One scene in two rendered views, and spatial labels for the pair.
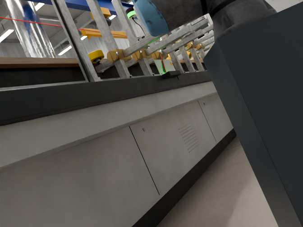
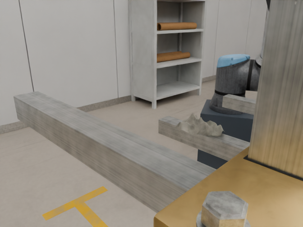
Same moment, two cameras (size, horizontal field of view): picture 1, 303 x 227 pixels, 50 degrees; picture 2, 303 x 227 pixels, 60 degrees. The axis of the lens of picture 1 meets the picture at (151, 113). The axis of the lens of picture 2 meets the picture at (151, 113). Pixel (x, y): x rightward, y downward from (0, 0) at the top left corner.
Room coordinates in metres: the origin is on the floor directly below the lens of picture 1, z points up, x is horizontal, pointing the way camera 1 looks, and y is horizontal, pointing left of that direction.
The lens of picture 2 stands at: (2.29, -0.32, 1.05)
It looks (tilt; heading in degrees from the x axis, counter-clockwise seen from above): 20 degrees down; 198
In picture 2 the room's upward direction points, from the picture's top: straight up
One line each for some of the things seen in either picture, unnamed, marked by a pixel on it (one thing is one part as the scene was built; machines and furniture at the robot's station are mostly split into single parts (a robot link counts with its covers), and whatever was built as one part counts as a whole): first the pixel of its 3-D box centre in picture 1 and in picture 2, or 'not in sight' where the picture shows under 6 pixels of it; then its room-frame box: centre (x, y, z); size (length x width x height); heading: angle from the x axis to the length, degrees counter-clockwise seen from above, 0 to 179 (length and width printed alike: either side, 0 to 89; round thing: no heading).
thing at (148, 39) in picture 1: (133, 49); not in sight; (1.47, -0.04, 0.83); 0.44 x 0.03 x 0.04; 64
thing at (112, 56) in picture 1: (118, 56); not in sight; (1.48, 0.03, 0.83); 0.14 x 0.06 x 0.05; 154
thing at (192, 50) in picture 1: (193, 52); not in sight; (2.59, -0.51, 0.89); 0.04 x 0.04 x 0.48; 64
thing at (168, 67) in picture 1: (166, 67); not in sight; (1.87, -0.19, 0.75); 0.26 x 0.01 x 0.10; 154
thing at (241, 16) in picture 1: (240, 18); (228, 98); (0.94, -0.35, 0.65); 0.19 x 0.19 x 0.10
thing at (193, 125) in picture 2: (187, 34); (199, 122); (1.86, -0.38, 0.87); 0.09 x 0.07 x 0.02; 64
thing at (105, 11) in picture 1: (103, 20); not in sight; (6.75, 0.13, 2.95); 0.34 x 0.26 x 0.49; 150
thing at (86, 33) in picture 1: (109, 34); not in sight; (6.75, 0.13, 2.65); 1.70 x 0.09 x 0.32; 150
